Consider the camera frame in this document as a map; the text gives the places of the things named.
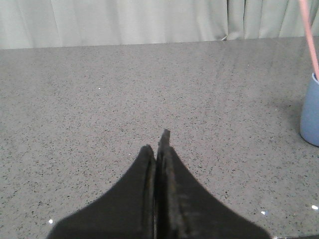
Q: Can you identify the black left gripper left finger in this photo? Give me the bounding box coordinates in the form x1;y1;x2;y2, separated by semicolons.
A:
48;145;156;239

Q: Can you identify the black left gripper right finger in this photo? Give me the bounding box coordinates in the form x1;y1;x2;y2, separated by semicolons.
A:
155;129;270;239

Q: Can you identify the blue plastic cup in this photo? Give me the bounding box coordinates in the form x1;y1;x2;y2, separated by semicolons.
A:
300;73;319;146

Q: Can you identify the grey-white curtain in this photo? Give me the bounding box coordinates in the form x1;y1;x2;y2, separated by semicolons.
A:
0;0;304;49

